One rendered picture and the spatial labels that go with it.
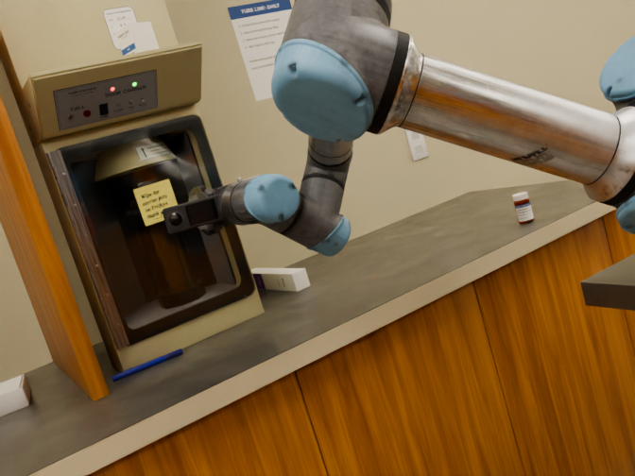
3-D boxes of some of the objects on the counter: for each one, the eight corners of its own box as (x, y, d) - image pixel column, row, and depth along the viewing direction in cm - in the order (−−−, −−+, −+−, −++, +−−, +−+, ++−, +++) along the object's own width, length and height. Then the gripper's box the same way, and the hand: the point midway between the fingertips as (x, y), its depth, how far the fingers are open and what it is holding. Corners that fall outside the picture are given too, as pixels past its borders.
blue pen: (112, 381, 124) (111, 375, 124) (182, 352, 129) (180, 348, 129) (113, 382, 123) (111, 377, 123) (183, 353, 128) (181, 348, 128)
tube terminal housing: (97, 356, 148) (-26, 22, 137) (223, 304, 163) (122, -1, 152) (123, 374, 126) (-20, -22, 115) (266, 312, 142) (151, -43, 130)
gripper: (273, 223, 115) (228, 227, 133) (257, 168, 113) (214, 179, 132) (230, 237, 111) (189, 239, 129) (213, 180, 109) (174, 191, 128)
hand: (191, 212), depth 128 cm, fingers closed, pressing on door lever
